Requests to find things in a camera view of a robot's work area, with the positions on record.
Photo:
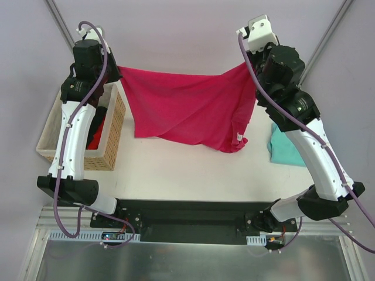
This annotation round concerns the right white cable duct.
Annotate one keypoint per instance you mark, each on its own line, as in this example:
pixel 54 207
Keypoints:
pixel 260 240

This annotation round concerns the wicker basket with liner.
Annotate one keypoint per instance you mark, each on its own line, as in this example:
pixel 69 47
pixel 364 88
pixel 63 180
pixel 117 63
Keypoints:
pixel 103 158

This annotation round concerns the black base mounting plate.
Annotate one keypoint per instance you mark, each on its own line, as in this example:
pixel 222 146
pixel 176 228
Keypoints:
pixel 191 222

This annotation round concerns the teal folded t shirt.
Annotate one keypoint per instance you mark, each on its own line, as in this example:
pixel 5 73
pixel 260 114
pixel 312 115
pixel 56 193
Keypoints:
pixel 282 150

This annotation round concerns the left aluminium corner post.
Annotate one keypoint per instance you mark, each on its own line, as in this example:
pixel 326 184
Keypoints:
pixel 60 23

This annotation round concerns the pink t shirt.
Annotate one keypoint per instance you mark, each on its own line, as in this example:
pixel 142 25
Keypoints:
pixel 213 111

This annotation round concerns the black garment in basket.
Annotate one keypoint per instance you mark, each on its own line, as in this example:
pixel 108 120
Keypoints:
pixel 100 115

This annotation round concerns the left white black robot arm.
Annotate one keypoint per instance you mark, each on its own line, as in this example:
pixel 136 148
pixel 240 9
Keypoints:
pixel 92 112

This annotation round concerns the red garment in basket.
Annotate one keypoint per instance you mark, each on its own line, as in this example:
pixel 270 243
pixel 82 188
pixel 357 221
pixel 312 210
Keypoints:
pixel 95 140

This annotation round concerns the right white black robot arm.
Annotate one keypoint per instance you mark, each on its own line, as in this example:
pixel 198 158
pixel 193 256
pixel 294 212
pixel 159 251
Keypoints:
pixel 296 115

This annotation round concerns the white cable duct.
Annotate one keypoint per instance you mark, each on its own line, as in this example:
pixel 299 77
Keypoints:
pixel 260 240
pixel 96 236

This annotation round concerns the right aluminium corner post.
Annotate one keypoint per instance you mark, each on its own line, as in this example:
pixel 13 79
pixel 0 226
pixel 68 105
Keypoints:
pixel 326 37

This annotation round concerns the aluminium frame rail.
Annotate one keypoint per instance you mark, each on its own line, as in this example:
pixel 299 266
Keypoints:
pixel 68 217

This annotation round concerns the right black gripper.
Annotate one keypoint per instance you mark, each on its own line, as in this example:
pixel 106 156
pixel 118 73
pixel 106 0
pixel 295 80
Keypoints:
pixel 255 64

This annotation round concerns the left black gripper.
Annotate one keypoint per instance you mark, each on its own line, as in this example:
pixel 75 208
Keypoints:
pixel 114 71

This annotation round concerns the aluminium corner post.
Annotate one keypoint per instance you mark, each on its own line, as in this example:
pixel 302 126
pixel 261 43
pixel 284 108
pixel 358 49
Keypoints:
pixel 326 37
pixel 60 23

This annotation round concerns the left white cable duct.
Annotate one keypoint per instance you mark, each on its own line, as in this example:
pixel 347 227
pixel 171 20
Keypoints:
pixel 96 236

